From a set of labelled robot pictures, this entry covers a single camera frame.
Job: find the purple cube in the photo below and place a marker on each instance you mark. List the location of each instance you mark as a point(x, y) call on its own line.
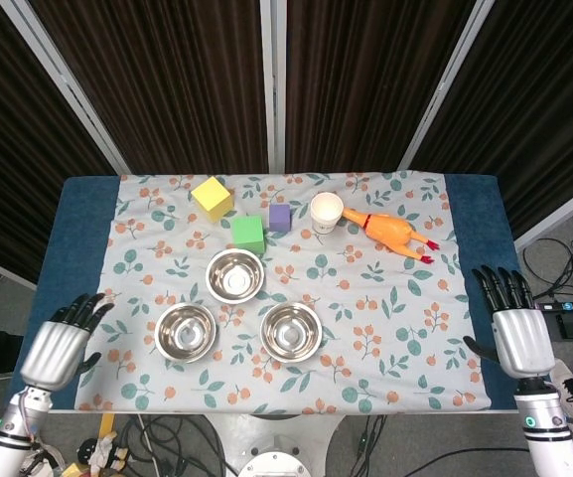
point(279, 216)

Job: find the orange rubber chicken toy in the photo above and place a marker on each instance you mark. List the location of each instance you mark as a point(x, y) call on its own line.
point(390, 232)

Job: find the yellow block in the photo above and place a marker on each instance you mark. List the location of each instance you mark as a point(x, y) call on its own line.
point(73, 470)

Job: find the white partition frame post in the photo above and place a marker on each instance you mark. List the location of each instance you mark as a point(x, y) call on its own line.
point(272, 74)
point(62, 79)
point(444, 84)

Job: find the white paper cup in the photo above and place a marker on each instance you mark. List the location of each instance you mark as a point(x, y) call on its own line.
point(326, 211)

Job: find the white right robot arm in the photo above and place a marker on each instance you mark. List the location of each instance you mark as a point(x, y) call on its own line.
point(546, 437)

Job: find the metal bowl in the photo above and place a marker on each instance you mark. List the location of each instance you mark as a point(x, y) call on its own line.
point(186, 334)
point(291, 334)
point(235, 277)

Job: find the floral tablecloth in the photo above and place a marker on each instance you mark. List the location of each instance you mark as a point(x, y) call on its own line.
point(375, 318)

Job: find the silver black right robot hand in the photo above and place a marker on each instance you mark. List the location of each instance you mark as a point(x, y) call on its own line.
point(522, 340)

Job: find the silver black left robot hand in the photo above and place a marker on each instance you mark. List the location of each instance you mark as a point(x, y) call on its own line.
point(55, 350)

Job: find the yellow cube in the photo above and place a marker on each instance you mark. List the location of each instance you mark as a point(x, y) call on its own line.
point(211, 198)

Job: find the blue table cover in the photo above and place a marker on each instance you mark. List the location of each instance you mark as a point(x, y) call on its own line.
point(72, 258)

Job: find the dark pleated partition panel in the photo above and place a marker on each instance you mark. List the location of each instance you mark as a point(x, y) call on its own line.
point(18, 149)
point(365, 89)
point(167, 89)
point(539, 99)

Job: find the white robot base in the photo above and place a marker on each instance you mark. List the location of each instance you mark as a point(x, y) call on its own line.
point(276, 442)

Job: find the white partition frame bar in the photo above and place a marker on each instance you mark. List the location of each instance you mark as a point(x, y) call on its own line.
point(564, 217)
point(3, 270)

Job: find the green cube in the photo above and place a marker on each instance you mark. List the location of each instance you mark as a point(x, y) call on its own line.
point(247, 232)

